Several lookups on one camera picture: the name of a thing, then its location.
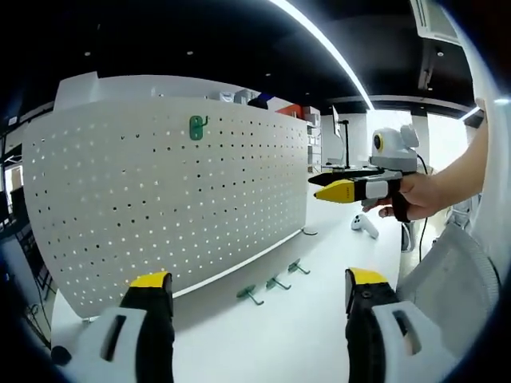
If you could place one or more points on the white handheld controller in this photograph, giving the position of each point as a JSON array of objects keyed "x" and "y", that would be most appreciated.
[{"x": 365, "y": 226}]

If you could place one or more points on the person's white shirt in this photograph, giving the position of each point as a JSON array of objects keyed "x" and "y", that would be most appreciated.
[{"x": 497, "y": 159}]

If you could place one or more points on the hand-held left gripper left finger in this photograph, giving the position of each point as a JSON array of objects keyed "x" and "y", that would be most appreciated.
[{"x": 120, "y": 343}]

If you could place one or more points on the black computer mouse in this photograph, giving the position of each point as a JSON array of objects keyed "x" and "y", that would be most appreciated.
[{"x": 60, "y": 355}]

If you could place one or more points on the long ceiling light strip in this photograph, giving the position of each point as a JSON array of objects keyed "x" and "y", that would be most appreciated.
[{"x": 331, "y": 48}]

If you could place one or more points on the green hook assembly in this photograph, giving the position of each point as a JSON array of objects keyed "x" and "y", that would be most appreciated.
[
  {"x": 247, "y": 292},
  {"x": 274, "y": 283},
  {"x": 195, "y": 133},
  {"x": 295, "y": 266}
]

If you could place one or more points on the white partition block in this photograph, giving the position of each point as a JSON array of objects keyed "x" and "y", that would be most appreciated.
[{"x": 120, "y": 85}]

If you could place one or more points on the white mesh office chair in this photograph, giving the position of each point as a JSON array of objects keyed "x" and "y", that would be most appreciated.
[{"x": 451, "y": 279}]

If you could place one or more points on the ceiling air conditioner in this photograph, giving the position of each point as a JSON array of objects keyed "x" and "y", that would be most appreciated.
[{"x": 433, "y": 18}]

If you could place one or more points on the white perforated mounting plate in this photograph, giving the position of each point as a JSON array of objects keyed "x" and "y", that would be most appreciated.
[{"x": 159, "y": 223}]

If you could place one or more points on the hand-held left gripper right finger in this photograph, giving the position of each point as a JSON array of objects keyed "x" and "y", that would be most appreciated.
[{"x": 395, "y": 343}]

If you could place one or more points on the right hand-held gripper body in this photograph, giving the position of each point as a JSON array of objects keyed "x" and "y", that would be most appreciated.
[{"x": 393, "y": 149}]

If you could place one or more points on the person's right hand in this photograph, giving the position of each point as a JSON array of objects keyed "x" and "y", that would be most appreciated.
[{"x": 427, "y": 195}]

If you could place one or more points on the monitor on black tripod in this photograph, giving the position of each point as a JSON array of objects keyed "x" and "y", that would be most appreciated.
[{"x": 347, "y": 147}]

